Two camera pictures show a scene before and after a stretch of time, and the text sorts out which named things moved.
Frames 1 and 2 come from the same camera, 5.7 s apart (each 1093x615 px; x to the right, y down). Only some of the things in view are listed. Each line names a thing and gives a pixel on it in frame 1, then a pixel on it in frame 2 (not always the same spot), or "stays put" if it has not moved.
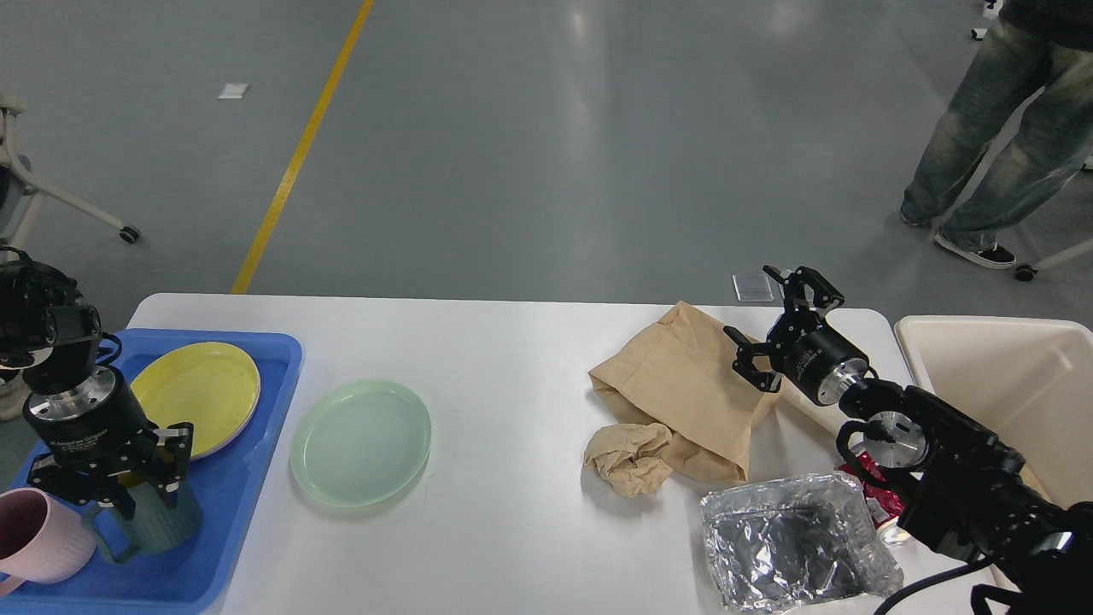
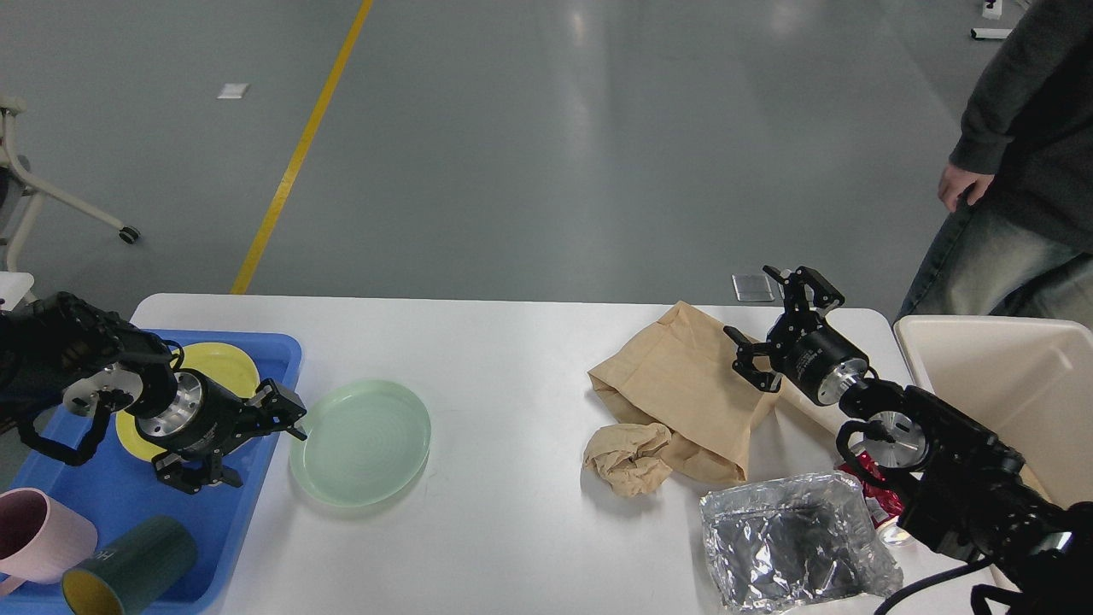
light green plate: (360, 442) stays put
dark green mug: (156, 526) → (133, 571)
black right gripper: (815, 358) stays put
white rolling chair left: (20, 190) stays put
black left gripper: (95, 431) → (205, 417)
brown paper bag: (680, 373) stays put
